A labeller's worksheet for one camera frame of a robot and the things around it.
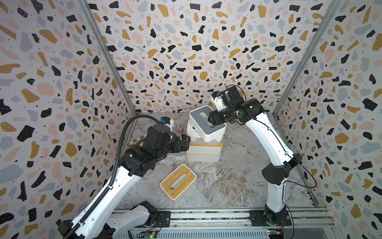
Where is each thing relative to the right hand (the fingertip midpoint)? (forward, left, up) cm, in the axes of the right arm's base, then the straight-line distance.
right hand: (213, 117), depth 75 cm
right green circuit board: (-43, -30, -34) cm, 63 cm away
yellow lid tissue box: (-11, +4, -13) cm, 17 cm away
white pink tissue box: (-8, +9, -7) cm, 14 cm away
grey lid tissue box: (0, +7, -1) cm, 7 cm away
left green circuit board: (-46, +31, -32) cm, 64 cm away
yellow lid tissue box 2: (-23, +19, -30) cm, 42 cm away
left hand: (-13, +13, 0) cm, 19 cm away
